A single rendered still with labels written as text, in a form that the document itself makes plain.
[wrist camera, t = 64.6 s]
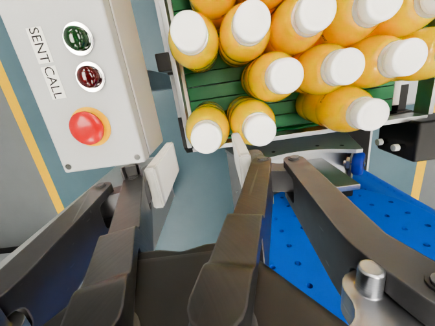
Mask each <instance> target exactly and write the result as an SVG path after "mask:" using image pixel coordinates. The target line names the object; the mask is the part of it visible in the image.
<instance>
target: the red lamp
mask: <svg viewBox="0 0 435 326"><path fill-rule="evenodd" d="M76 77H77V80H78V82H79V83H80V84H81V85H82V86H84V87H87V88H90V89H93V88H96V87H98V86H99V84H100V80H101V78H100V74H99V72H98V71H97V70H96V69H95V68H94V67H92V66H89V65H84V66H81V67H80V68H79V69H78V70H77V72H76Z"/></svg>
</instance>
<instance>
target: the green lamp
mask: <svg viewBox="0 0 435 326"><path fill-rule="evenodd" d="M63 39H64V42H65V43H66V45H67V46H68V47H70V48H71V49H73V50H75V51H84V50H85V49H86V48H87V47H88V45H89V37H88V35H87V33H86V31H85V30H84V29H83V28H81V27H79V26H76V25H69V26H67V27H66V28H65V29H64V31H63Z"/></svg>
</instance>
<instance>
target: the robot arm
mask: <svg viewBox="0 0 435 326"><path fill-rule="evenodd" d="M231 136H232V146H233V152H234V161H235V165H236V169H237V172H238V177H239V180H240V184H241V193H240V196H239V198H238V201H237V204H236V207H235V210H234V213H228V214H227V216H226V218H225V221H224V223H223V226H222V229H221V231H220V233H219V236H218V239H217V241H216V243H211V244H204V245H202V246H198V247H195V248H191V249H189V250H185V251H182V252H177V251H168V250H155V251H153V215H152V206H151V200H152V202H153V206H154V207H155V208H163V207H164V206H165V204H166V201H167V199H168V196H169V194H170V192H171V189H172V186H173V184H174V182H175V179H176V176H177V174H178V172H179V166H178V162H177V157H176V154H175V148H174V144H173V143H172V142H167V143H166V144H165V145H164V146H163V147H162V149H161V150H160V151H159V152H158V153H157V155H156V156H155V157H154V158H153V160H152V161H151V162H150V163H149V164H148V165H146V166H144V167H143V168H142V169H141V167H140V164H138V163H134V164H128V165H126V166H123V167H121V168H120V171H121V174H122V178H123V183H122V185H121V186H117V187H114V188H113V186H112V183H110V182H101V183H98V184H96V185H95V186H93V187H92V188H90V189H89V190H88V191H87V192H86V193H84V194H83V195H82V196H81V197H80V198H79V199H78V200H77V201H76V202H75V203H74V204H73V205H71V206H70V207H69V208H68V209H67V210H66V211H64V212H63V213H62V214H61V215H60V216H59V217H58V218H57V219H56V220H55V221H54V222H52V223H51V224H50V225H49V226H48V227H47V228H46V229H44V231H42V232H41V233H40V234H39V235H38V236H37V237H36V238H35V239H33V240H32V241H31V242H30V243H29V244H28V245H26V247H24V249H22V250H21V251H20V252H19V253H18V254H17V255H16V256H14V257H13V258H12V259H11V260H10V261H9V262H8V263H7V264H6V265H5V266H4V267H3V268H1V269H0V326H435V261H434V260H432V259H431V258H429V257H427V256H425V255H423V254H422V253H420V252H418V251H417V250H415V249H413V248H411V247H409V246H407V245H406V244H404V243H402V242H401V241H398V240H397V239H395V238H393V237H392V236H390V235H388V234H386V233H385V232H384V231H383V230H382V229H381V228H380V227H378V225H376V224H375V223H374V222H373V221H372V220H371V219H370V218H369V217H368V216H367V215H366V214H365V213H364V212H362V211H361V210H360V209H359V208H358V207H357V206H356V205H355V204H354V203H352V201H351V200H349V198H347V196H345V195H344V194H343V193H342V192H341V191H340V190H339V189H338V188H337V187H335V186H334V185H333V184H332V183H331V182H330V181H329V180H328V179H327V178H326V177H325V176H323V174H321V172H320V171H318V170H317V169H316V168H315V167H314V166H313V165H312V164H311V163H310V162H308V161H307V160H306V159H305V158H304V157H301V156H299V155H291V156H288V157H285V158H284V163H272V162H271V158H269V157H265V156H264V154H263V153H262V152H261V151H260V150H258V149H253V150H248V149H247V147H246V145H245V143H244V142H243V140H242V138H241V136H240V134H239V133H233V134H232V135H231ZM274 191H275V192H285V197H286V199H287V200H288V202H289V204H290V206H291V207H292V209H293V211H294V213H295V215H296V217H297V219H298V221H299V223H300V224H301V226H302V228H303V230H304V231H305V233H306V235H307V238H308V239H309V241H310V243H311V245H312V246H313V248H314V250H315V252H316V254H317V255H318V258H319V259H320V261H321V263H322V265H323V267H324V269H325V270H326V272H327V274H328V276H329V278H330V279H331V282H332V283H333V285H334V287H335V288H336V289H337V292H338V293H339V295H340V296H341V302H340V309H341V311H342V315H343V316H344V318H345V319H346V321H347V322H348V324H347V323H345V322H344V321H342V320H341V319H340V318H338V317H337V316H336V315H334V314H333V313H331V312H330V311H329V310H328V309H326V308H324V307H323V306H322V305H321V304H319V303H318V302H316V301H315V300H314V299H312V298H311V297H309V296H308V295H307V294H305V293H304V292H302V291H301V290H300V289H299V288H297V287H296V286H294V285H293V284H292V283H290V282H289V281H288V280H286V279H285V278H284V277H282V276H281V275H280V274H278V273H277V272H275V271H274V270H273V269H271V268H270V267H269V253H270V243H271V223H272V212H273V204H274V195H273V192H274ZM82 282H83V283H82ZM81 284H82V286H81V288H80V289H78V288H79V287H80V285H81Z"/></svg>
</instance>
